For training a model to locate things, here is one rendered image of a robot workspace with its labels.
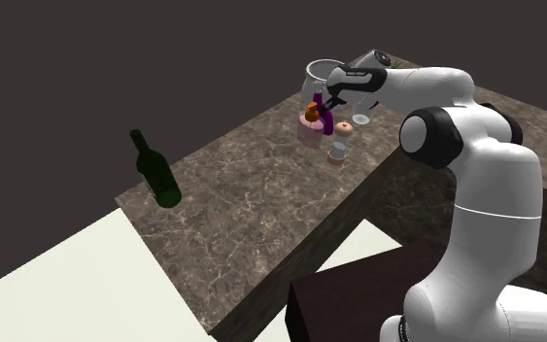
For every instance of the large clear glass jar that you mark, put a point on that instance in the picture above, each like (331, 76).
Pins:
(314, 83)

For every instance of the peach and clear pepper mill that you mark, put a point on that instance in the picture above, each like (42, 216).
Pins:
(338, 147)

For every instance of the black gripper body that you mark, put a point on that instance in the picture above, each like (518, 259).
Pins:
(332, 104)

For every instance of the dark maroon robot stand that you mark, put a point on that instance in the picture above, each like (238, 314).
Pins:
(348, 303)

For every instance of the dark green wine bottle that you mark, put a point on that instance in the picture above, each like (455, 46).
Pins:
(159, 177)

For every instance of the small green plant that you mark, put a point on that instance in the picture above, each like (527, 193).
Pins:
(397, 64)

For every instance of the pink cylinder container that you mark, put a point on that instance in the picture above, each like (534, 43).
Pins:
(309, 133)

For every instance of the clear drinking glass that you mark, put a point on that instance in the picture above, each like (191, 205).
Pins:
(363, 113)

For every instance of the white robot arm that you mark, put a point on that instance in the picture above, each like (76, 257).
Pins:
(491, 180)

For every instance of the purple bottle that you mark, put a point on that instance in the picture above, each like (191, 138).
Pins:
(328, 124)

